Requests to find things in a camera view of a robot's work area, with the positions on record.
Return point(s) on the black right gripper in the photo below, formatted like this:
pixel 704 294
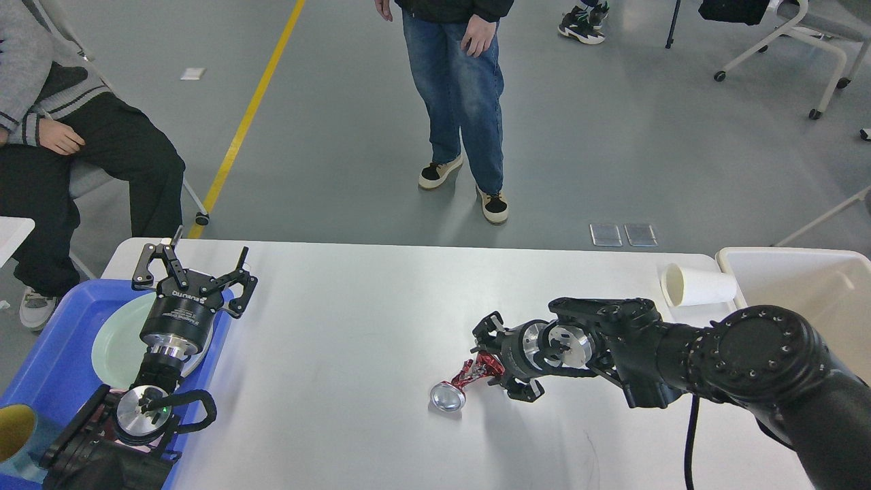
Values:
pixel 516 349

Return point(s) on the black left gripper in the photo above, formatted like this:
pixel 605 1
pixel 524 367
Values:
pixel 182 316

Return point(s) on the crushed red can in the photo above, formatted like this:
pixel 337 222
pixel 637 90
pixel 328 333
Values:
pixel 449 395

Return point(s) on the green plate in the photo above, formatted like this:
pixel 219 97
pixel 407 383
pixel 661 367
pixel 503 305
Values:
pixel 118 351

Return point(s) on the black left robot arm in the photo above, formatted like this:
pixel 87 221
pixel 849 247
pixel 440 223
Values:
pixel 86 462

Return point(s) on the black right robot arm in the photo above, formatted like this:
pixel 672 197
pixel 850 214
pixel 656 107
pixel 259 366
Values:
pixel 763 358

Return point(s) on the white office chair left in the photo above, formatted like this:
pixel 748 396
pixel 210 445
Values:
pixel 85 178

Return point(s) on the clear floor plate left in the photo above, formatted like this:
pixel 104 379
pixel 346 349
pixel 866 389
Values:
pixel 606 235

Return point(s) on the clear floor plate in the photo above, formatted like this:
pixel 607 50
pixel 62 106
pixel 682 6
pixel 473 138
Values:
pixel 606 235
pixel 641 235

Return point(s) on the blue plastic tray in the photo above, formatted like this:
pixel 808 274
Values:
pixel 57 379

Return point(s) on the clear floor plate right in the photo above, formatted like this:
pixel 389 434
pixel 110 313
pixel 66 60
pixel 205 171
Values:
pixel 641 235

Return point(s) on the white paper cup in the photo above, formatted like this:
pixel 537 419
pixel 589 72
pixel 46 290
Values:
pixel 683 286

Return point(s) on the seated person at left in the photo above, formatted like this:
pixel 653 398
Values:
pixel 55 108

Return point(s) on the dark blue mug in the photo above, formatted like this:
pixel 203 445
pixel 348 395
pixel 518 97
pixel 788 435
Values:
pixel 25 436

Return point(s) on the white floor tag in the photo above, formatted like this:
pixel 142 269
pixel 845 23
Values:
pixel 193 73

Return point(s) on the person in blue jeans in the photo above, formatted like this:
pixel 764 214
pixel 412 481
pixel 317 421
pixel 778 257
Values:
pixel 454 62

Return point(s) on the white plastic bin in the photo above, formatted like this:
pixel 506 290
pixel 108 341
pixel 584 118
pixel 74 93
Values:
pixel 830 288

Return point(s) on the person in dark jeans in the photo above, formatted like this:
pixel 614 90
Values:
pixel 584 22

